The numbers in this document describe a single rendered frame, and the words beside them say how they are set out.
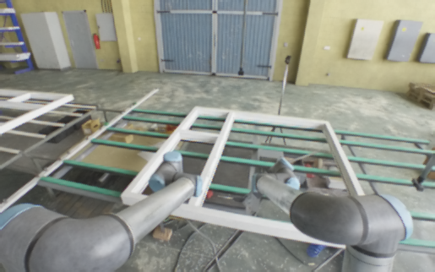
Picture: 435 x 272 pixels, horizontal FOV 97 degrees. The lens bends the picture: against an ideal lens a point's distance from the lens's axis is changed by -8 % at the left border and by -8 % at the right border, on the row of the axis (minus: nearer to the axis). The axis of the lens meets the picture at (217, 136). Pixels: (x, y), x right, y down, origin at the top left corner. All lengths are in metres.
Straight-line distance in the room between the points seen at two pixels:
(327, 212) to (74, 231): 0.53
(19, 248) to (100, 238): 0.14
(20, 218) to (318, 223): 0.62
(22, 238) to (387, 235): 0.74
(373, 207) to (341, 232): 0.10
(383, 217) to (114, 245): 0.58
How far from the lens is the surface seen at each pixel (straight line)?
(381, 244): 0.64
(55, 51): 10.25
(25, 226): 0.53
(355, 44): 7.66
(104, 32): 9.01
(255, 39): 7.29
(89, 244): 0.47
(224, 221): 1.25
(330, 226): 0.57
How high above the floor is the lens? 1.89
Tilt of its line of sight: 30 degrees down
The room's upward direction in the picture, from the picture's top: 1 degrees clockwise
